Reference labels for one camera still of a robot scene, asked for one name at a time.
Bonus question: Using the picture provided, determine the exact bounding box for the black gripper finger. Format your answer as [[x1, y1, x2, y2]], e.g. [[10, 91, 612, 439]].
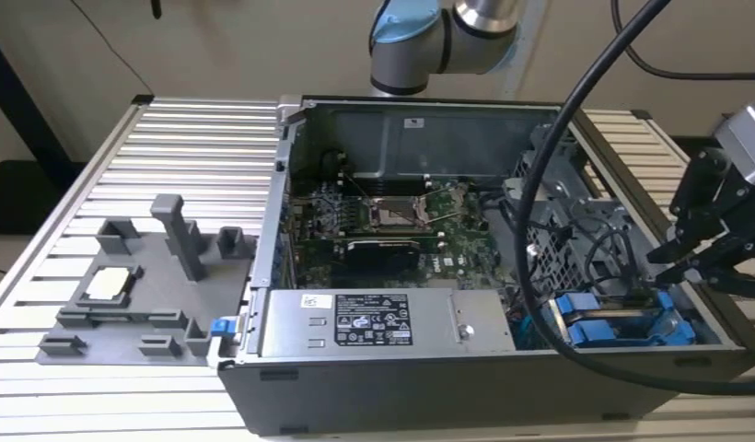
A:
[[655, 228, 755, 298], [646, 215, 727, 267]]

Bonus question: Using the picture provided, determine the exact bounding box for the black disk wire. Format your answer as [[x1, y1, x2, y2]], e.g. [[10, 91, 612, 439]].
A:
[[571, 216, 645, 300]]

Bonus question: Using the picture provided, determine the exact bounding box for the hard disk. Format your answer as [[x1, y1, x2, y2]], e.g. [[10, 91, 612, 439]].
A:
[[552, 288, 685, 323]]

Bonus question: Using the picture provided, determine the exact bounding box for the metal disk bay cage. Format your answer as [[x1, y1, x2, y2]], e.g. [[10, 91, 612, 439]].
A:
[[503, 122, 670, 300]]

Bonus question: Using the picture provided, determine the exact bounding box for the blue carrier in bay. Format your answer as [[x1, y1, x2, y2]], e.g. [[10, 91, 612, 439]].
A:
[[566, 320, 701, 347]]

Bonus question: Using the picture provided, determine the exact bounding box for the green motherboard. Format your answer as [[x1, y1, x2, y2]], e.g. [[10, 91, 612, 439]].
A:
[[288, 179, 522, 292]]

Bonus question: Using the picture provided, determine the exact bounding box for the CPU socket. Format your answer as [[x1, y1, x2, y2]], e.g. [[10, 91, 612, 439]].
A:
[[360, 195, 442, 231]]

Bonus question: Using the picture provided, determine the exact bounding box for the black graphics card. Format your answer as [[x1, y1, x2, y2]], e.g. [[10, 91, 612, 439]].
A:
[[344, 237, 439, 289]]

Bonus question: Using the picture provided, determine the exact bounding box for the black open PC case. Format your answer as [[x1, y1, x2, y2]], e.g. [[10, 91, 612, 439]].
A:
[[216, 94, 755, 437]]

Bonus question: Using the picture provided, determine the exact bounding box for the silver power supply unit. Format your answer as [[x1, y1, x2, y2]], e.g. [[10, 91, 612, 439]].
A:
[[257, 288, 518, 358]]

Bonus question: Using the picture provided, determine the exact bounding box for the gray parts rack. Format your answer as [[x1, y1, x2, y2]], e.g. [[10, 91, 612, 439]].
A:
[[37, 192, 260, 367]]

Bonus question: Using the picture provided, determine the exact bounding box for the silver CPU chip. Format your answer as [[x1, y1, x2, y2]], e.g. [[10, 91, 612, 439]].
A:
[[85, 266, 137, 298]]

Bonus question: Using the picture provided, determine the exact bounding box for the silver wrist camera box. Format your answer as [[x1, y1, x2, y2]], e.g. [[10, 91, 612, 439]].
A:
[[714, 104, 755, 188]]

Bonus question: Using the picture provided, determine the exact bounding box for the thin black camera cable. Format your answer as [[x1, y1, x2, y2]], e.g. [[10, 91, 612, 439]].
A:
[[610, 0, 755, 82]]

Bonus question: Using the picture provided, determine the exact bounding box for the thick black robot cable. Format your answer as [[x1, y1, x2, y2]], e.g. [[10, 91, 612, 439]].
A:
[[514, 0, 755, 397]]

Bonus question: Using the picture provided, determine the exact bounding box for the blue data cable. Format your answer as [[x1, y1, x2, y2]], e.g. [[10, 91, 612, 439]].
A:
[[514, 316, 540, 347]]

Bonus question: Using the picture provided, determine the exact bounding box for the thin black wall cable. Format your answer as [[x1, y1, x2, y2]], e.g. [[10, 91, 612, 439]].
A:
[[69, 0, 156, 99]]

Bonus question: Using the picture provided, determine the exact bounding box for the black desk frame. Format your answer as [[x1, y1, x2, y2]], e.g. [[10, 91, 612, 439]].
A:
[[0, 25, 88, 237]]

